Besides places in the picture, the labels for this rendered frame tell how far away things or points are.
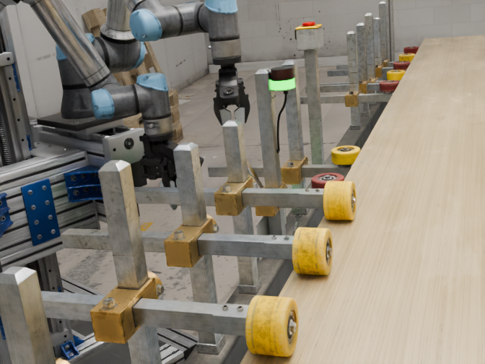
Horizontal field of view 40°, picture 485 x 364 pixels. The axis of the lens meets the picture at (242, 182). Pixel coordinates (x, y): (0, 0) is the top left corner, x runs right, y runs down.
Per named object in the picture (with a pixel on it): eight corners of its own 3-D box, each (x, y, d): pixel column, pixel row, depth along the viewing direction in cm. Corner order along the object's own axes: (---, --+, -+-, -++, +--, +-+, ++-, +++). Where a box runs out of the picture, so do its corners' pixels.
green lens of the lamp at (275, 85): (268, 90, 162) (267, 81, 161) (274, 86, 167) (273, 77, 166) (291, 89, 160) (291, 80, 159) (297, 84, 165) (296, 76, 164)
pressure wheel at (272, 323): (247, 293, 90) (264, 297, 98) (242, 354, 89) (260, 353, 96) (289, 295, 88) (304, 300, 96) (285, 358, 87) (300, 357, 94)
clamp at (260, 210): (255, 216, 167) (253, 197, 165) (271, 198, 179) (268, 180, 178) (277, 217, 165) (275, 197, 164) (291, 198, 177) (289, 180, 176)
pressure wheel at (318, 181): (310, 224, 164) (307, 180, 161) (317, 213, 171) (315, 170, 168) (343, 226, 161) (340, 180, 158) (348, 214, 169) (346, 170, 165)
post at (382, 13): (381, 89, 378) (378, 2, 364) (382, 87, 381) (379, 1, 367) (387, 89, 377) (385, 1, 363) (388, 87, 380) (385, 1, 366)
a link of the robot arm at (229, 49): (240, 39, 159) (206, 42, 160) (242, 58, 161) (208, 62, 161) (239, 36, 167) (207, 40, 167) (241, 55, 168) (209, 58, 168)
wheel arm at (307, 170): (208, 180, 200) (206, 166, 199) (212, 176, 203) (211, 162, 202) (353, 180, 186) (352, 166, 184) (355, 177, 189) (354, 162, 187)
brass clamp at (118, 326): (91, 341, 97) (85, 310, 96) (134, 297, 109) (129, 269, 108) (128, 344, 95) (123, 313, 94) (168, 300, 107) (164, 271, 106)
